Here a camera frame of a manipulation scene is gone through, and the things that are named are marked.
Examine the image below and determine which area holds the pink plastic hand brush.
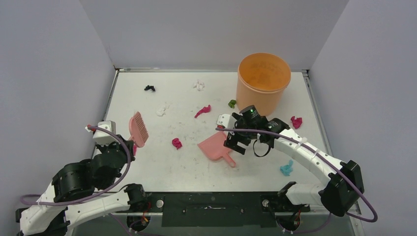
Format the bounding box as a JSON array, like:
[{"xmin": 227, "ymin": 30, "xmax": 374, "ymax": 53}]
[{"xmin": 128, "ymin": 112, "xmax": 149, "ymax": 156}]

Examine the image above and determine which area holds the white paper scrap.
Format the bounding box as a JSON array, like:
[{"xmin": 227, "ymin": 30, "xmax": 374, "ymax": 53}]
[
  {"xmin": 193, "ymin": 80, "xmax": 205, "ymax": 91},
  {"xmin": 156, "ymin": 104, "xmax": 170, "ymax": 117}
]

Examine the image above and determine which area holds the orange plastic bucket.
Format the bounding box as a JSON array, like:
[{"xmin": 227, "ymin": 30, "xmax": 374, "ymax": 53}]
[{"xmin": 236, "ymin": 53, "xmax": 291, "ymax": 116}]

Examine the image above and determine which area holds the small magenta paper scrap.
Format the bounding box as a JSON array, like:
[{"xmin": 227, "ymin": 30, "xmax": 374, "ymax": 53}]
[{"xmin": 172, "ymin": 138, "xmax": 182, "ymax": 150}]

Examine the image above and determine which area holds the white paper scrap left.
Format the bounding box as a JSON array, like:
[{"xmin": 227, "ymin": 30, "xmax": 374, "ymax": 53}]
[{"xmin": 156, "ymin": 104, "xmax": 170, "ymax": 117}]

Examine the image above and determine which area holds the cyan paper scrap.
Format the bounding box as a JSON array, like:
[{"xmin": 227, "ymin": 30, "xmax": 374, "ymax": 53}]
[{"xmin": 280, "ymin": 160, "xmax": 294, "ymax": 177}]

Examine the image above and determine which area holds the black paper scrap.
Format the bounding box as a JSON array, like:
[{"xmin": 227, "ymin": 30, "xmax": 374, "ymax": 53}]
[{"xmin": 144, "ymin": 85, "xmax": 156, "ymax": 92}]

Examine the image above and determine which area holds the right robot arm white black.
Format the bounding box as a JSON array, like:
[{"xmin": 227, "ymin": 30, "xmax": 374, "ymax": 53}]
[{"xmin": 217, "ymin": 105, "xmax": 364, "ymax": 217}]

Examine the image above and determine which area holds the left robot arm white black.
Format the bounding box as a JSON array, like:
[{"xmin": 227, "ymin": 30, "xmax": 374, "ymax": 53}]
[{"xmin": 15, "ymin": 141, "xmax": 147, "ymax": 236}]

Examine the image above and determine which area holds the white paper scrap far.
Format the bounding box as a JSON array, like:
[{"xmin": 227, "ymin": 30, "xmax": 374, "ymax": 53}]
[{"xmin": 193, "ymin": 80, "xmax": 205, "ymax": 91}]

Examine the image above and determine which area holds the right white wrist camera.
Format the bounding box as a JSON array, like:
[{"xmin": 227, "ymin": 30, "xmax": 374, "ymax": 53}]
[{"xmin": 216, "ymin": 114, "xmax": 236, "ymax": 129}]

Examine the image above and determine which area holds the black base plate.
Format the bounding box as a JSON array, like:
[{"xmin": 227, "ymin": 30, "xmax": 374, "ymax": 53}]
[{"xmin": 126, "ymin": 192, "xmax": 310, "ymax": 231}]

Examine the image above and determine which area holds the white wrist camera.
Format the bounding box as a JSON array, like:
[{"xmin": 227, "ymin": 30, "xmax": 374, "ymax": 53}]
[
  {"xmin": 216, "ymin": 114, "xmax": 236, "ymax": 129},
  {"xmin": 85, "ymin": 120, "xmax": 116, "ymax": 146}
]

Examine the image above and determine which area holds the green paper scrap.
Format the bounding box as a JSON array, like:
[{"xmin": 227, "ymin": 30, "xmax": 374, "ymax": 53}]
[{"xmin": 228, "ymin": 99, "xmax": 237, "ymax": 109}]

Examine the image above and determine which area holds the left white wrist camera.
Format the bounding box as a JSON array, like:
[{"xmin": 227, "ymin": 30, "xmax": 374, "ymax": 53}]
[{"xmin": 85, "ymin": 120, "xmax": 116, "ymax": 146}]

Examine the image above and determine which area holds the pink plastic dustpan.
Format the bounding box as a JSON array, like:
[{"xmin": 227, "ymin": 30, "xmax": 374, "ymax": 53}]
[{"xmin": 197, "ymin": 131, "xmax": 237, "ymax": 168}]

